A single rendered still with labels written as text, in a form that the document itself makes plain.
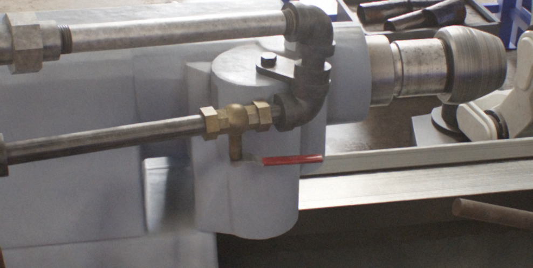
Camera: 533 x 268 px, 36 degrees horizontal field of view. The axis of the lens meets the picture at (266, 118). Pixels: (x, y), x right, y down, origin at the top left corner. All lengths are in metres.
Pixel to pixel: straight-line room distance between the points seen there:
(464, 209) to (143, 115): 0.32
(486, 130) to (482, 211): 1.60
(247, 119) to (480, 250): 0.63
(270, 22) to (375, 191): 0.53
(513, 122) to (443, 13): 0.88
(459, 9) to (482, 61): 2.28
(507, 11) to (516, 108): 1.29
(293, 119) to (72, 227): 0.26
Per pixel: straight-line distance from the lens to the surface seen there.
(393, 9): 3.20
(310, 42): 0.72
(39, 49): 0.62
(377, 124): 2.99
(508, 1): 3.57
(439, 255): 1.25
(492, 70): 0.93
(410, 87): 0.92
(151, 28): 0.65
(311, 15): 0.71
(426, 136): 2.61
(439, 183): 1.21
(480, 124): 2.42
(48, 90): 0.82
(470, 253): 1.27
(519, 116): 2.33
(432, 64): 0.92
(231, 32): 0.68
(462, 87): 0.92
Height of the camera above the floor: 1.51
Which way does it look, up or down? 30 degrees down
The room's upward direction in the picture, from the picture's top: straight up
